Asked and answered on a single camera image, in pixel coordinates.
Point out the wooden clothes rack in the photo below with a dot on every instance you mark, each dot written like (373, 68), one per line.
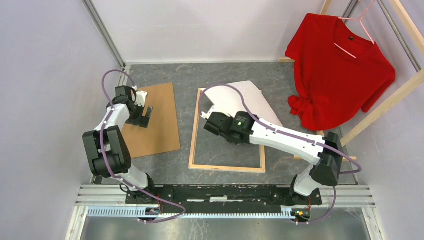
(381, 109)

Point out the colour photo print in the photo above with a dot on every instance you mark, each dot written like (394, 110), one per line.
(241, 96)

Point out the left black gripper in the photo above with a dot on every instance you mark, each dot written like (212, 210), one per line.
(145, 119)

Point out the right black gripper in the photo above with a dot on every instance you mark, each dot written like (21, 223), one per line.
(227, 114)

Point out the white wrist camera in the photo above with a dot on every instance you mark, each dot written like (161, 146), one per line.
(139, 97)
(205, 115)

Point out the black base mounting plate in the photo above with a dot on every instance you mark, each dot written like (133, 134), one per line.
(224, 199)

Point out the red t-shirt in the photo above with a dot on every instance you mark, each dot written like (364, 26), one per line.
(338, 73)

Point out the aluminium rail frame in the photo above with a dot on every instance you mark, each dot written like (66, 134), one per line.
(108, 200)

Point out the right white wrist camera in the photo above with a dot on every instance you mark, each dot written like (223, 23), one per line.
(205, 115)

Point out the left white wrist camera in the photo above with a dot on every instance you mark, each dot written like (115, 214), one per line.
(139, 97)

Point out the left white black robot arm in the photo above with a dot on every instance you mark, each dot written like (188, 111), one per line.
(106, 150)

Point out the white wooden picture frame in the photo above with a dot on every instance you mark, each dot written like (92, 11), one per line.
(192, 154)

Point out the brown cardboard backing board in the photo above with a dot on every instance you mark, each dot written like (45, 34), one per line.
(162, 133)

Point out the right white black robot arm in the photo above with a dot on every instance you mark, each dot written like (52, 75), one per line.
(322, 153)

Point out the pink wire hanger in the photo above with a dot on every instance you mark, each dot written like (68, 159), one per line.
(348, 35)

